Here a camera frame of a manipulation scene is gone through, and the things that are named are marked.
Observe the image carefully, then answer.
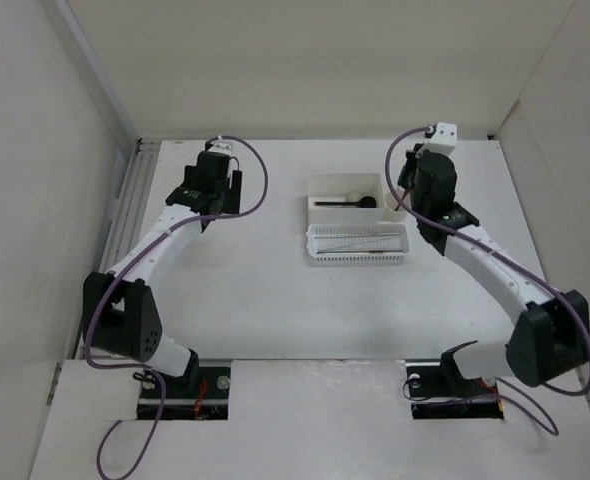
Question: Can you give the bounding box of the black spoon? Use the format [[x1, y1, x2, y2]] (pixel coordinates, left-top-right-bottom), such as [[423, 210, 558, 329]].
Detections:
[[314, 196, 378, 209]]

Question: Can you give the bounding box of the metal chopstick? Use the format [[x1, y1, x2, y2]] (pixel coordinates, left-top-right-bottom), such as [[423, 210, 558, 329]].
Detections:
[[343, 232, 403, 238]]

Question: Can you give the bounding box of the beige wooden spoon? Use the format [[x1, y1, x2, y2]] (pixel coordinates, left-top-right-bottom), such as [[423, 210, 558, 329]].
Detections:
[[346, 191, 363, 202]]

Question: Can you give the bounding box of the brown wooden fork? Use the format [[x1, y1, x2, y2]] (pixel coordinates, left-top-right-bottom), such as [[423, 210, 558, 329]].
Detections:
[[395, 191, 408, 211]]

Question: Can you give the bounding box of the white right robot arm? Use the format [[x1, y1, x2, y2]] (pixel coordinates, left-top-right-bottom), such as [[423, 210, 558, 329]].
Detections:
[[398, 144, 590, 394]]

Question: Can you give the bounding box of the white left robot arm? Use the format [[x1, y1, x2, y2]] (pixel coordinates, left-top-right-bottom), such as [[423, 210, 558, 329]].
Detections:
[[82, 141, 242, 397]]

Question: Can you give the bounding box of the white paper cup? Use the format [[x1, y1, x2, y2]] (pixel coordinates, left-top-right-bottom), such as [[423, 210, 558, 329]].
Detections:
[[383, 192, 407, 223]]

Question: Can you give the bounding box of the white square box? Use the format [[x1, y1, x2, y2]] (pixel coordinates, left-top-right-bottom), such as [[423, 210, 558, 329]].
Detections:
[[307, 173, 384, 225]]

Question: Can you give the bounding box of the white perforated basket tray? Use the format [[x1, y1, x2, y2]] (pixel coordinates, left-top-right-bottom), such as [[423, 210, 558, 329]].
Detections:
[[306, 222, 410, 266]]

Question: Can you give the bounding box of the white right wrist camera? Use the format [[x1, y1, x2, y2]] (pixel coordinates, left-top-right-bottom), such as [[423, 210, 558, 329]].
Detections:
[[422, 122, 458, 156]]

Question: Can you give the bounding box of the aluminium rail frame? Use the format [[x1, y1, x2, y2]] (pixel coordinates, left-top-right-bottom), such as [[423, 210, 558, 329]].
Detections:
[[49, 0, 161, 361]]

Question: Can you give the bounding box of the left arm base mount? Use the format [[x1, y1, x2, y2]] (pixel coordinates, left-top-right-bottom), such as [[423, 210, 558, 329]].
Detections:
[[132, 360, 232, 421]]

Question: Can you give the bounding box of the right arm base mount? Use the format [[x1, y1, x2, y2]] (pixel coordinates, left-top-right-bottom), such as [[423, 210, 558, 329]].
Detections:
[[403, 341, 504, 420]]

